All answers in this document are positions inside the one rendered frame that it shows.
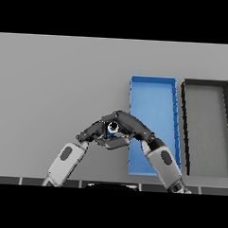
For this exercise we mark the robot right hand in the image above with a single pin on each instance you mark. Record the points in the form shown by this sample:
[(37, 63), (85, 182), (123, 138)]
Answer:
[(131, 124)]

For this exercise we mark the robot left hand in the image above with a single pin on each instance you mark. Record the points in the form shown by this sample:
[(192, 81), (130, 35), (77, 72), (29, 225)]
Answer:
[(92, 132)]

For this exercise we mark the blue pipe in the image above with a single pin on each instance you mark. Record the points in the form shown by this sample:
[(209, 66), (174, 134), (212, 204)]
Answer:
[(112, 129)]

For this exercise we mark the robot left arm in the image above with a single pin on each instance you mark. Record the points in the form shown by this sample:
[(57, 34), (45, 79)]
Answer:
[(64, 162)]

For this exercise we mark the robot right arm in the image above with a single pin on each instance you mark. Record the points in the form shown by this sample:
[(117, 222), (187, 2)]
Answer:
[(164, 162)]

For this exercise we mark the blue bin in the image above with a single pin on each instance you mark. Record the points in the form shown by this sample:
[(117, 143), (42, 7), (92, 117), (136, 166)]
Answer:
[(153, 121)]

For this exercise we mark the dark grey bin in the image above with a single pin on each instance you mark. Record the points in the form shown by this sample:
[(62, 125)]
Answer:
[(210, 127)]

